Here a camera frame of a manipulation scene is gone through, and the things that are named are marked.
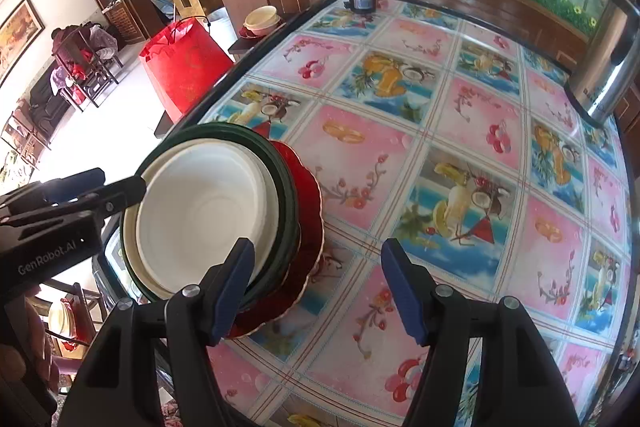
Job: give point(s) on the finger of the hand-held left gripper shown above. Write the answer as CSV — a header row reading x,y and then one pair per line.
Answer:
x,y
75,185
127,194

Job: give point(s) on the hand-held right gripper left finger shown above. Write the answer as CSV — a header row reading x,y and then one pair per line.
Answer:
x,y
232,292

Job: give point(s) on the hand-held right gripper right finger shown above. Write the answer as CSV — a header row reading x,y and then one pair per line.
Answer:
x,y
407,292

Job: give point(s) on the cream disposable bowl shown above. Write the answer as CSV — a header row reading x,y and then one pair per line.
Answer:
x,y
129,252

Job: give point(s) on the dark green plastic bowl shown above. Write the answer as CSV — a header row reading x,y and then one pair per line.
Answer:
x,y
286,207

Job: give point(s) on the red gold-rimmed scalloped plate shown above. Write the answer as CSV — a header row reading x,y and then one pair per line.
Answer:
x,y
307,202

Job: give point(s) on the person's left hand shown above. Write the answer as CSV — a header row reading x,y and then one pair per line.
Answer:
x,y
11,367

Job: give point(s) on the cream plastic bowl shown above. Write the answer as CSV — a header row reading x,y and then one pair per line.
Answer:
x,y
62,319
261,19

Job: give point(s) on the black sofa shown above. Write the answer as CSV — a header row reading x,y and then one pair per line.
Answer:
x,y
47,97

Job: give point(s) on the dark wooden chair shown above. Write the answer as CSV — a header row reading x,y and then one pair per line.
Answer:
x,y
87,67

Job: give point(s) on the red gift bag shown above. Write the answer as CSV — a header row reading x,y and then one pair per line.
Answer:
x,y
185,67

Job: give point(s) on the fruit print tablecloth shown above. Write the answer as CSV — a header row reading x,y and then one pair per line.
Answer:
x,y
450,132

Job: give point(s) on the white waste bin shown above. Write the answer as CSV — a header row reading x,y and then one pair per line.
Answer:
x,y
220,27

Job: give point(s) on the dark wooden stool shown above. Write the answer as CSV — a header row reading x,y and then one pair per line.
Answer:
x,y
255,48

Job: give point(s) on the small red plate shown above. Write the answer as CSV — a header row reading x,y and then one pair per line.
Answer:
x,y
245,33

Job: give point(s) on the stainless steel thermos kettle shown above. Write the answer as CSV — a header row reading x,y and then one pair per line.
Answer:
x,y
605,67

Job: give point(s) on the framed wall painting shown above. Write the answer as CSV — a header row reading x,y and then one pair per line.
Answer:
x,y
17,32

